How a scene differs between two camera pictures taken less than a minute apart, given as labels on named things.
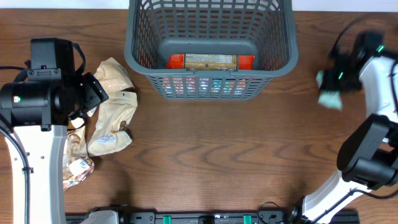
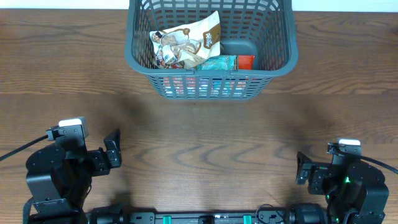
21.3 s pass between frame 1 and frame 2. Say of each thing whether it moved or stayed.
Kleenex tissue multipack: stayed
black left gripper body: moved
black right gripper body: moved
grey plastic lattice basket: stayed
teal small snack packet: moved
